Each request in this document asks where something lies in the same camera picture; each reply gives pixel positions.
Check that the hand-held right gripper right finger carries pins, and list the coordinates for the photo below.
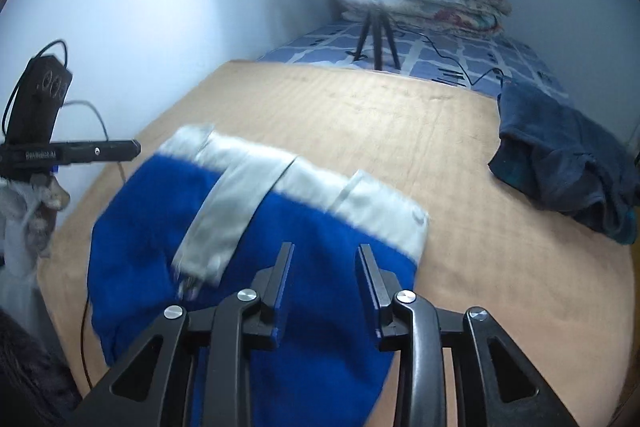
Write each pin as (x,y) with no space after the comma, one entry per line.
(367,292)

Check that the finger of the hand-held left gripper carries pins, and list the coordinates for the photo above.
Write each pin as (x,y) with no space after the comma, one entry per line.
(100,151)

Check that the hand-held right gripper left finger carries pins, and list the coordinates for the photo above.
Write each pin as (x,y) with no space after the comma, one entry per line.
(282,292)

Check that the white and blue jacket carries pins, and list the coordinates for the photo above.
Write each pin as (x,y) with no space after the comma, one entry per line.
(145,217)

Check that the person's left hand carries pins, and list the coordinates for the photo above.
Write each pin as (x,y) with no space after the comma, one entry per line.
(42,217)

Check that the dark cloth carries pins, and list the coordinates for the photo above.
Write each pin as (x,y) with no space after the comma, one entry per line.
(35,367)

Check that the dark blue garment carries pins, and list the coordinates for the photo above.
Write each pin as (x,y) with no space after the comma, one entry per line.
(560,157)

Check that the blue checked bedsheet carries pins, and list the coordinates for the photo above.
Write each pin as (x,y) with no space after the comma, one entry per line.
(435,57)

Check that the black tripod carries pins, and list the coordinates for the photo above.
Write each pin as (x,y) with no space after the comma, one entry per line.
(372,32)

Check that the folded floral quilt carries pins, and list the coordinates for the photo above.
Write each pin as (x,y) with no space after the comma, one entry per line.
(450,2)

